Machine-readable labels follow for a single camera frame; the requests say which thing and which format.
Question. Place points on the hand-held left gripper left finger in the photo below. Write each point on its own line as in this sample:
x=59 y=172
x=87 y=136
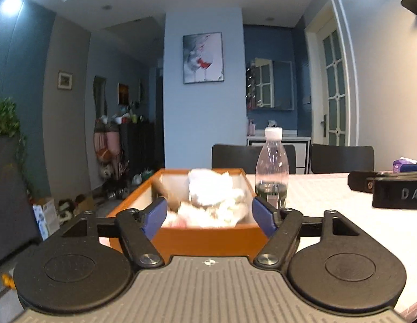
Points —
x=154 y=214

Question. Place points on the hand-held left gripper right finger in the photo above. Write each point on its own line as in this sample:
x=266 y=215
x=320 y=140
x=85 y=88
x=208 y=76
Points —
x=264 y=213

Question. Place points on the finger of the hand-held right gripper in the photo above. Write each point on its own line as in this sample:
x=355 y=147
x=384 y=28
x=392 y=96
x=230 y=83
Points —
x=363 y=180

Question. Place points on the white cloth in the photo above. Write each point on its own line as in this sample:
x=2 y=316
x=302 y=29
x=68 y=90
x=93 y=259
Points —
x=222 y=213

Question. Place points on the orange wooden tray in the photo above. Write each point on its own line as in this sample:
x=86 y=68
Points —
x=208 y=242

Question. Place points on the pink item inside box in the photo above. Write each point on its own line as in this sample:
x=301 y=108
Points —
x=177 y=222

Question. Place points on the black dining chair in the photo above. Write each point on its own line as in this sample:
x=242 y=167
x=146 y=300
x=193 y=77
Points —
x=235 y=158
x=343 y=158

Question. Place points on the purple tissue box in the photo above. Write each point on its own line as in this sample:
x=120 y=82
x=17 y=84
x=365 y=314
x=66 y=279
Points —
x=408 y=165

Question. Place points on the clear plastic water bottle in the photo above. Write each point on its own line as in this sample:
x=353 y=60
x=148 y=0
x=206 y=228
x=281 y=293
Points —
x=271 y=175

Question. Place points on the black hallway cabinet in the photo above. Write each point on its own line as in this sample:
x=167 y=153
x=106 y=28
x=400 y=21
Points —
x=138 y=151

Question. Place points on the pink toiletry bottles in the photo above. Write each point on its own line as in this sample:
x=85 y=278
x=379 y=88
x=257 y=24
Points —
x=252 y=128

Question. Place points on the hanging storage bags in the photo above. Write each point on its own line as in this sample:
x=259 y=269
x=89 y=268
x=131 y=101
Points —
x=106 y=141

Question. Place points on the cardboard boxes on floor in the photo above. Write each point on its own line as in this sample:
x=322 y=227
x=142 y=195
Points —
x=60 y=212

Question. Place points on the white glazed door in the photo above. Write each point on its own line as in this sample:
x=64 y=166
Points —
x=334 y=74

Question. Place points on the dark framed picture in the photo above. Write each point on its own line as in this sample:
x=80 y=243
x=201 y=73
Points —
x=123 y=93

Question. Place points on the dark grey sideboard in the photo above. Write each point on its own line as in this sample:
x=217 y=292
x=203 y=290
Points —
x=10 y=202

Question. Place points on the small framed picture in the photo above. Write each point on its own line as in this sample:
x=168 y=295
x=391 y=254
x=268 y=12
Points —
x=65 y=80

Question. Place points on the framed wine glass picture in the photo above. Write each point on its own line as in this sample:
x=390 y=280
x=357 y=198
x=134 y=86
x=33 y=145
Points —
x=203 y=57

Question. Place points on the green potted plant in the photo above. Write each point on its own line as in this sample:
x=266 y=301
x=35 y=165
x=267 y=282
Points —
x=5 y=117

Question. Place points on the mirrored wall cabinet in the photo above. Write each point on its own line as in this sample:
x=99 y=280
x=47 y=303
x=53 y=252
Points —
x=272 y=84

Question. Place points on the narrow wall mirror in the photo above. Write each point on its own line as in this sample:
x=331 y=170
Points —
x=100 y=96

